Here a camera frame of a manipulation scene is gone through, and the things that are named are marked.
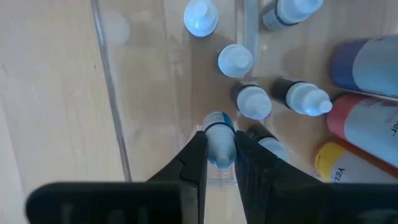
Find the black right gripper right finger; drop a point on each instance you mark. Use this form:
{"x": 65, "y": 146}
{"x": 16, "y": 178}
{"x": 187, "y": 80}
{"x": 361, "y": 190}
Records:
{"x": 273, "y": 193}

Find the small purple-label dropper bottle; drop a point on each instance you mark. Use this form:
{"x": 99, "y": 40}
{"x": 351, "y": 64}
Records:
{"x": 219, "y": 146}

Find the clear plastic bin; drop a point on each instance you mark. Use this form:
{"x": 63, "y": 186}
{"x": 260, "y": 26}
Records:
{"x": 149, "y": 93}

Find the large red food coloring bottle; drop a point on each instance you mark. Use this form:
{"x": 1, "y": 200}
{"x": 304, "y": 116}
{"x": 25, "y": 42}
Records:
{"x": 363, "y": 124}

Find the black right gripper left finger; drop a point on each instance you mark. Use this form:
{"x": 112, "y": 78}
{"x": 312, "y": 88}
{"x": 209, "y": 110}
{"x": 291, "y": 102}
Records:
{"x": 174, "y": 199}

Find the large yellow food coloring bottle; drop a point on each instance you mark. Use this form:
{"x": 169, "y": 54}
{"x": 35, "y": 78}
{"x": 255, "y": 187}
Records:
{"x": 339, "y": 168}

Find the small blue dropper bottle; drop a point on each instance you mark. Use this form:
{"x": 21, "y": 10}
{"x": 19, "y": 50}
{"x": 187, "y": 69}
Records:
{"x": 200, "y": 18}

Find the large purple food coloring bottle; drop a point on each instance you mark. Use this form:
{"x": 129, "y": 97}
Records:
{"x": 367, "y": 68}

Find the small dark dropper bottle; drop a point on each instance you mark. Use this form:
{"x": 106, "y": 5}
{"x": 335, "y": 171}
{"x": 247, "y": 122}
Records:
{"x": 304, "y": 98}
{"x": 275, "y": 147}
{"x": 292, "y": 12}
{"x": 253, "y": 102}

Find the small red dropper bottle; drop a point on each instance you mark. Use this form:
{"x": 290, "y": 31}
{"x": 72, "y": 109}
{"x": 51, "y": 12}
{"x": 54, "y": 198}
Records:
{"x": 235, "y": 60}

